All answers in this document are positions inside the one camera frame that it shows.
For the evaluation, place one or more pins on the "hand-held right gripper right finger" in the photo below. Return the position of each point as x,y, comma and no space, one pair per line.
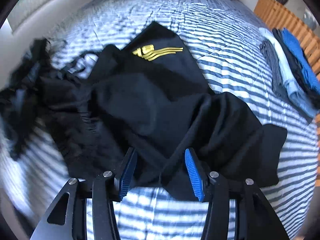
193,177

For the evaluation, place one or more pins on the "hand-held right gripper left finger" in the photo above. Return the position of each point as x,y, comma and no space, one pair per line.
127,175

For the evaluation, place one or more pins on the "black pants with yellow print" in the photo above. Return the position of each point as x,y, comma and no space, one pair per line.
150,100

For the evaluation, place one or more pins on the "blue white striped blanket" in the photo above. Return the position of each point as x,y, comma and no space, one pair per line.
220,55

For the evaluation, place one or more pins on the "dark grey garment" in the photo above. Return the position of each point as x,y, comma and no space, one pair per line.
22,100

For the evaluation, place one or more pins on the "light blue folded jeans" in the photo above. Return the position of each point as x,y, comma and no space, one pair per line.
297,92

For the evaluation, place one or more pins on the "grey striped folded garment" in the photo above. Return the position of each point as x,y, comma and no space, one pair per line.
271,60

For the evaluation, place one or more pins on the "folded clothes pile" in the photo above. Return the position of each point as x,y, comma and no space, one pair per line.
292,57

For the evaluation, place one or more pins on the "white folded garment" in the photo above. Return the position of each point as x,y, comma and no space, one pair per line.
272,42

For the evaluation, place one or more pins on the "blue folded garment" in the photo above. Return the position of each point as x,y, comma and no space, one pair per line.
297,47

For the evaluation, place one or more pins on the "wooden slatted bench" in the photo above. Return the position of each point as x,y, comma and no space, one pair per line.
275,12

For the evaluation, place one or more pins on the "grey padded bed frame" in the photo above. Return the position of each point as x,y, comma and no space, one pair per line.
50,5

